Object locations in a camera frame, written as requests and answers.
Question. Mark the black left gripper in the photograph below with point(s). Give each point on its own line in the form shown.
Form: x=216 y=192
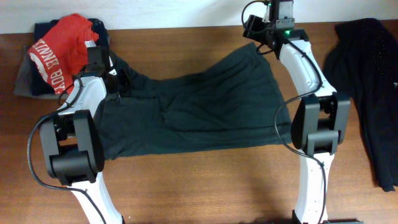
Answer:
x=126 y=83

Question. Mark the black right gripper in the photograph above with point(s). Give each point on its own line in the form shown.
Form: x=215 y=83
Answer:
x=253 y=22

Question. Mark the dark green Nike t-shirt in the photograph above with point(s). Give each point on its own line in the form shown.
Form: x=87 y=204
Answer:
x=236 y=103

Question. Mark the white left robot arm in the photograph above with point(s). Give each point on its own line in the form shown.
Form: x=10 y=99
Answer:
x=73 y=153

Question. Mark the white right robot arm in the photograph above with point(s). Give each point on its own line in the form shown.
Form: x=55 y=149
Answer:
x=319 y=124

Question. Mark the red folded t-shirt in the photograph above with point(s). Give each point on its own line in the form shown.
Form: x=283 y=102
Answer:
x=59 y=52

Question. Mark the navy folded garment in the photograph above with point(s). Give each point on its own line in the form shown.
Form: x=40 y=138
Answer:
x=101 y=31

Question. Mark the grey folded garment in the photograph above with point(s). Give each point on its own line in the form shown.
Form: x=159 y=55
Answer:
x=24 y=78

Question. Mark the black t-shirt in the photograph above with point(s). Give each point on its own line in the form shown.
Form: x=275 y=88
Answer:
x=363 y=66

